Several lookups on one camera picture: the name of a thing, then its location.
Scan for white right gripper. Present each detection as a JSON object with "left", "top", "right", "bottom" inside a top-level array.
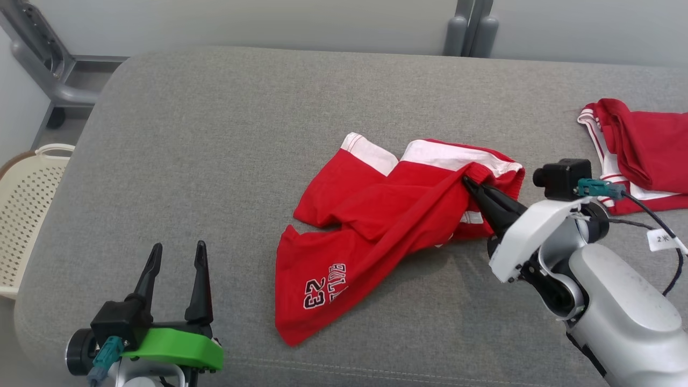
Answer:
[{"left": 463, "top": 177, "right": 592, "bottom": 284}]

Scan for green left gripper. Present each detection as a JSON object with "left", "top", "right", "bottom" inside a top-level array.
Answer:
[{"left": 124, "top": 240, "right": 224, "bottom": 371}]

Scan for red white basketball shorts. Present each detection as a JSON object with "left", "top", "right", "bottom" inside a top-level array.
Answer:
[{"left": 275, "top": 132, "right": 525, "bottom": 347}]

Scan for red white basketball jersey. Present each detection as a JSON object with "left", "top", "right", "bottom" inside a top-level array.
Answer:
[{"left": 578, "top": 98, "right": 688, "bottom": 216}]

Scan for cream perforated laundry basket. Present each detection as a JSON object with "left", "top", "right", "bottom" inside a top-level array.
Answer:
[{"left": 0, "top": 144, "right": 76, "bottom": 300}]

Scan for grey metal stand with base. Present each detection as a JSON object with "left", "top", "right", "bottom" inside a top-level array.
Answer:
[{"left": 0, "top": 0, "right": 130, "bottom": 130}]

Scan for teal left cable connector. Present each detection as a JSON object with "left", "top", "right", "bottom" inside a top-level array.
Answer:
[{"left": 87, "top": 336, "right": 125, "bottom": 385}]

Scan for teal cable connector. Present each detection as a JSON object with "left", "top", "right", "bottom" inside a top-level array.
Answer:
[
  {"left": 577, "top": 179, "right": 627, "bottom": 200},
  {"left": 87, "top": 336, "right": 125, "bottom": 385}
]

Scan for teal right cable connector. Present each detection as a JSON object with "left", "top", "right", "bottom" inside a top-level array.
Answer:
[{"left": 577, "top": 179, "right": 627, "bottom": 200}]

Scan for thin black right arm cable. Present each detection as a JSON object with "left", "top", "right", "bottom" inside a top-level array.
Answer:
[{"left": 618, "top": 191, "right": 686, "bottom": 296}]

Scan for white cable label tag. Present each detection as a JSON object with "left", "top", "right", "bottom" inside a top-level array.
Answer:
[{"left": 648, "top": 228, "right": 679, "bottom": 252}]

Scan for grey double metal post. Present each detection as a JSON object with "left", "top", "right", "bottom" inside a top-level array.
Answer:
[{"left": 443, "top": 0, "right": 499, "bottom": 59}]

